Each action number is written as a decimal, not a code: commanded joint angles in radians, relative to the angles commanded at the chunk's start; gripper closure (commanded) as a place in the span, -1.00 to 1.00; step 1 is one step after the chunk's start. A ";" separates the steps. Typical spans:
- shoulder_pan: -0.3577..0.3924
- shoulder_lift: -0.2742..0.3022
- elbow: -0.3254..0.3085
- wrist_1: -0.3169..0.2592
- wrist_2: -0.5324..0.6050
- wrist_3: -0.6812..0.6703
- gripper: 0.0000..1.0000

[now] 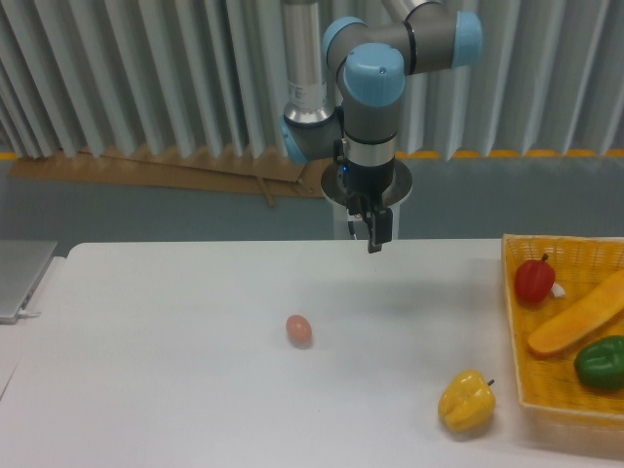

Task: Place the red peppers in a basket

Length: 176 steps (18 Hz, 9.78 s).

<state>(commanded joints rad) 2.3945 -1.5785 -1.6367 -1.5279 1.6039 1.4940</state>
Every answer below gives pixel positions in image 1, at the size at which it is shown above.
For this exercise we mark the small white tag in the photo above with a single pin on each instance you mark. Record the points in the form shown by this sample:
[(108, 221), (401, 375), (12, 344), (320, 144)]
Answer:
[(557, 290)]

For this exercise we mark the red bell pepper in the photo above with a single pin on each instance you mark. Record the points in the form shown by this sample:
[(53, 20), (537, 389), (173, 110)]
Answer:
[(534, 280)]

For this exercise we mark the yellow woven basket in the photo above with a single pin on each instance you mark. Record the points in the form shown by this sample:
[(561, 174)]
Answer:
[(550, 384)]

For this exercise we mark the yellow bell pepper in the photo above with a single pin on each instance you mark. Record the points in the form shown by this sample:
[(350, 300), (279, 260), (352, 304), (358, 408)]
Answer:
[(468, 402)]

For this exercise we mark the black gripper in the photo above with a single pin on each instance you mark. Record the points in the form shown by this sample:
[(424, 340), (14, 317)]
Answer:
[(363, 172)]

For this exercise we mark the brown egg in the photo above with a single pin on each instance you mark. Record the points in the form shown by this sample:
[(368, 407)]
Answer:
[(299, 331)]

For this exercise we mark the silver laptop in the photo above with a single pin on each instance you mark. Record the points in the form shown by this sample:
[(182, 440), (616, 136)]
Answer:
[(23, 265)]

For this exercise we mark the orange squash slice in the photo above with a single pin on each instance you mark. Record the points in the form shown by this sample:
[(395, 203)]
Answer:
[(584, 316)]

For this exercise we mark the brown cardboard sheet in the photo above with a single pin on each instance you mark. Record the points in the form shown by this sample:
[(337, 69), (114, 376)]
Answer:
[(270, 176)]

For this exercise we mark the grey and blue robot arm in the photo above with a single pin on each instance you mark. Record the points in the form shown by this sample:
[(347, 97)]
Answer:
[(347, 85)]

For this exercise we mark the green bell pepper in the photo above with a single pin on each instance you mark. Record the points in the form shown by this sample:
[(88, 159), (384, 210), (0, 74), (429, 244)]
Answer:
[(600, 364)]

